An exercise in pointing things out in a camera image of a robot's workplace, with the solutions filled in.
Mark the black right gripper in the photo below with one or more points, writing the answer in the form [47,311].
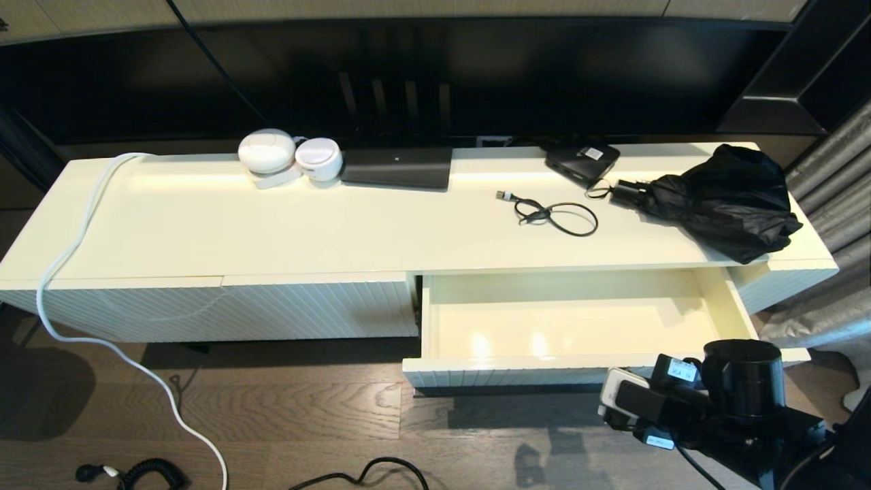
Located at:
[687,415]

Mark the white fluted drawer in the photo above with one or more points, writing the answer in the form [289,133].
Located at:
[544,327]

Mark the black umbrella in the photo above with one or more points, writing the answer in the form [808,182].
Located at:
[728,201]

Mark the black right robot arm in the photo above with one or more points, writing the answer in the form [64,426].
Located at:
[748,395]

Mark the white long TV cabinet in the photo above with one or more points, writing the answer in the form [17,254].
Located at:
[272,224]

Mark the black set-top box white label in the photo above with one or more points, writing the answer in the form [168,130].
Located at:
[582,163]

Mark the black flat router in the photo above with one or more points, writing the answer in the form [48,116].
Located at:
[397,169]

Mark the black television screen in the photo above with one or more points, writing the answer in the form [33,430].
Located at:
[476,68]

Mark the small white round device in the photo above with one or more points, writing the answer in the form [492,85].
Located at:
[320,160]

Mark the white flat device base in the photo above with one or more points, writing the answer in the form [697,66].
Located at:
[275,180]

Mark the large white round device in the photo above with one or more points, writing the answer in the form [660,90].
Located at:
[267,152]

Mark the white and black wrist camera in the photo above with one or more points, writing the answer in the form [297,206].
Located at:
[633,401]

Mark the black wall shelf unit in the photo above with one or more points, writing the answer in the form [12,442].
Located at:
[816,68]

